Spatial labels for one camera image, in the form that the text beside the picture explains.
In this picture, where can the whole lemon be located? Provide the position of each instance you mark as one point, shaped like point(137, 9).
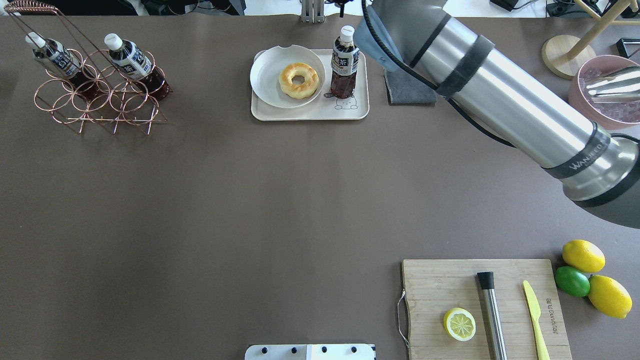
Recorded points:
point(609, 296)
point(583, 255)

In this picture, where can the halved lemon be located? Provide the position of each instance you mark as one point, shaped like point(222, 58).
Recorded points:
point(460, 324)

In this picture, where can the steel muddler black tip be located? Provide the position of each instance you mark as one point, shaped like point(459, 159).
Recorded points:
point(497, 339)

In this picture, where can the upper whole lemon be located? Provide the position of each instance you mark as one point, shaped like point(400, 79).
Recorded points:
point(583, 255)

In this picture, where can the glazed ring donut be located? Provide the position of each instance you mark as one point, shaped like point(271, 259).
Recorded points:
point(298, 80)

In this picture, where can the cream rabbit serving tray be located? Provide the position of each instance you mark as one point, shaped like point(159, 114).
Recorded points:
point(325, 106)

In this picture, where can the yellow plastic knife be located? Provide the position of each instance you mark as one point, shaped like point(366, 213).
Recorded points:
point(535, 314)

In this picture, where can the white round plate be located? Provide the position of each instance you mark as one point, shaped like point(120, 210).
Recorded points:
point(267, 68)

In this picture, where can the copper wire bottle rack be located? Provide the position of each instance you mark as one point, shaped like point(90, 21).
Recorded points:
point(120, 102)

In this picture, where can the folded grey cloth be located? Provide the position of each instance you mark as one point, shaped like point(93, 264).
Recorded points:
point(404, 89)

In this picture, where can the bamboo cutting board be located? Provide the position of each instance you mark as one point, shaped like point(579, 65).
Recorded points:
point(434, 286)

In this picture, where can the aluminium frame post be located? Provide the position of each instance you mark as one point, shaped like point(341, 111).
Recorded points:
point(312, 11)

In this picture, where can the green lime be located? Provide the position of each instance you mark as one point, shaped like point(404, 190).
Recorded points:
point(571, 281)

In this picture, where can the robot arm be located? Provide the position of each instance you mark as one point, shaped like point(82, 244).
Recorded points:
point(599, 171)

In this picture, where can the steel ice scoop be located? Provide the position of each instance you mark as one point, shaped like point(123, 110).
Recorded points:
point(621, 86)

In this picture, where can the lower whole lemon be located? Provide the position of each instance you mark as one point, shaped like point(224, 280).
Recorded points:
point(609, 296)

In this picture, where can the tea bottle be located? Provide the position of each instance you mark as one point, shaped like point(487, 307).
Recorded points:
point(344, 63)
point(64, 64)
point(135, 65)

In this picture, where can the pink ice bowl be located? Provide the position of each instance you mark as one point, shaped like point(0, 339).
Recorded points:
point(600, 65)

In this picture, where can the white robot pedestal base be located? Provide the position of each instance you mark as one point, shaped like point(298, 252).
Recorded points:
point(322, 351)

